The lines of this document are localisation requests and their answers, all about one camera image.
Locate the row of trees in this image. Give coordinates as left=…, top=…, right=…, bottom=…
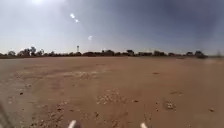
left=0, top=46, right=224, bottom=60

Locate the robot's own part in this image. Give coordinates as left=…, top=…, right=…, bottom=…
left=67, top=119, right=78, bottom=128
left=139, top=121, right=149, bottom=128

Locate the reddish brown dirt ground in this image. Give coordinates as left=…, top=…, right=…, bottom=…
left=0, top=55, right=224, bottom=128

